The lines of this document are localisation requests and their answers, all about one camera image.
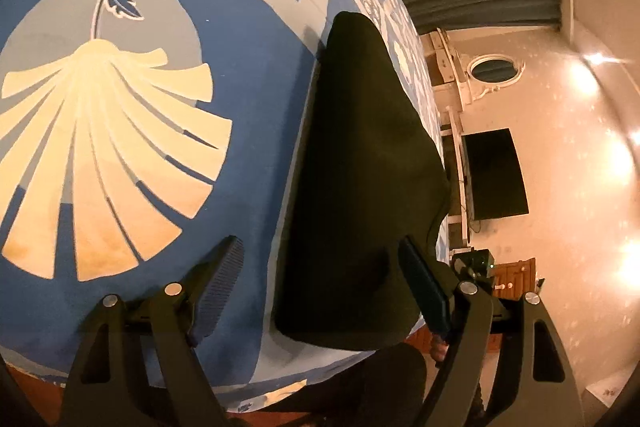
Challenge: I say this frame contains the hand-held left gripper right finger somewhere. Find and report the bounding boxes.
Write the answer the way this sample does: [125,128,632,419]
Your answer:
[397,234,586,427]

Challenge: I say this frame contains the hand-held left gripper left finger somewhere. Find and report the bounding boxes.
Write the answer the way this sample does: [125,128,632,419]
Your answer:
[60,234,247,427]

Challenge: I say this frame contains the black pants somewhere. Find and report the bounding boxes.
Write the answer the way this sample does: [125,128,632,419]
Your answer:
[274,11,453,353]

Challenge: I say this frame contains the white television stand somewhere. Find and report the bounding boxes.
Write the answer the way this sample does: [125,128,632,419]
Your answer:
[440,107,476,253]

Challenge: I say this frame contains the wooden cabinet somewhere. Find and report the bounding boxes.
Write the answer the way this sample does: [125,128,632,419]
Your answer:
[487,258,537,303]

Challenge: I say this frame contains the black television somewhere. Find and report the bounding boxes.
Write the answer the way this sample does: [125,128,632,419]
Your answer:
[460,128,530,222]

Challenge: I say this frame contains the blue patterned bed sheet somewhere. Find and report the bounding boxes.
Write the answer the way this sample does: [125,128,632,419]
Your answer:
[0,0,451,413]

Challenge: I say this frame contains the person's dark clothing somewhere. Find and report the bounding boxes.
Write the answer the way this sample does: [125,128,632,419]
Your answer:
[265,342,483,427]

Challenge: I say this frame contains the oval white-framed mirror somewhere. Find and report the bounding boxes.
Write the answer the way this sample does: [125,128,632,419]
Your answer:
[462,53,526,95]

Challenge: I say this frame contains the white dressing table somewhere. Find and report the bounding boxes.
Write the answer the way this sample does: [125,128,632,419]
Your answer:
[420,27,476,108]

